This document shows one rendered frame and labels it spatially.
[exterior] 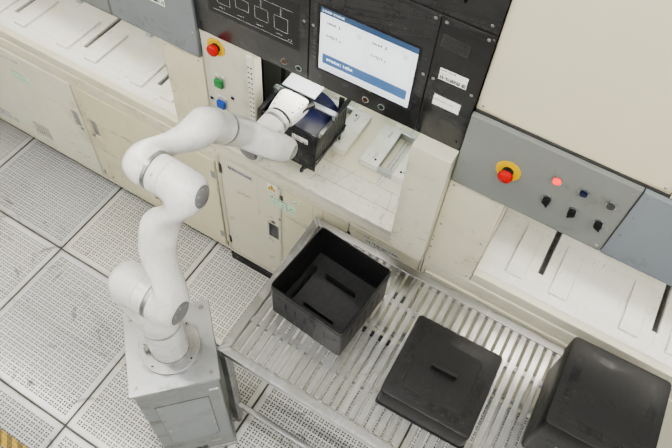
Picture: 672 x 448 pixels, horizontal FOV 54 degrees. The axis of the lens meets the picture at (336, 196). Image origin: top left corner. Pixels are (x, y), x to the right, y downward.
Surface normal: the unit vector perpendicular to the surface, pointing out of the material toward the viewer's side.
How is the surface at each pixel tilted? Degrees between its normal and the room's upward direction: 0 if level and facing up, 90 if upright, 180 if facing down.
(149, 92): 0
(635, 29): 90
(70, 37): 0
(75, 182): 0
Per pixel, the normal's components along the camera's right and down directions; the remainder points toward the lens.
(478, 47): -0.51, 0.69
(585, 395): 0.06, -0.57
